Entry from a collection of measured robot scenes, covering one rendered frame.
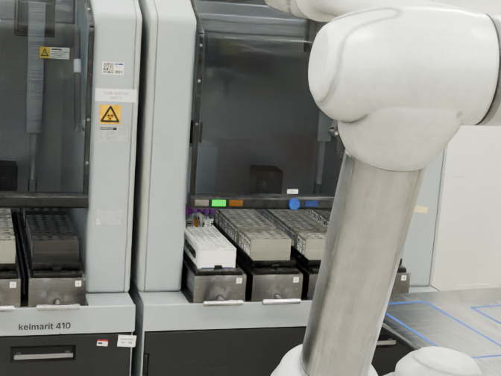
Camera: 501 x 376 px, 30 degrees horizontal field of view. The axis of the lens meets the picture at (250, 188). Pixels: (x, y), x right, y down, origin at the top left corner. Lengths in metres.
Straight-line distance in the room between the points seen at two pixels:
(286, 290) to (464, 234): 1.70
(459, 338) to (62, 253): 0.97
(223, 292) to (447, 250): 1.78
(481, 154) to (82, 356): 2.15
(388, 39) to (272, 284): 1.45
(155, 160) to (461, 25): 1.39
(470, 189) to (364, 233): 2.83
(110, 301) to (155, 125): 0.45
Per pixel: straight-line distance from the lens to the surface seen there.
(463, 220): 4.00
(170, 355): 2.40
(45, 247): 2.34
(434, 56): 1.04
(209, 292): 2.37
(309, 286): 2.44
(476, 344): 2.03
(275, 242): 2.46
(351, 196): 1.15
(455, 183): 3.94
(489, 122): 1.11
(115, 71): 2.30
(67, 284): 2.30
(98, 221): 2.36
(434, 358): 1.46
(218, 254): 2.38
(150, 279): 2.42
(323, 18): 1.57
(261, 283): 2.40
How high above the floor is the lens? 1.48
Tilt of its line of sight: 11 degrees down
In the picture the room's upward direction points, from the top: 4 degrees clockwise
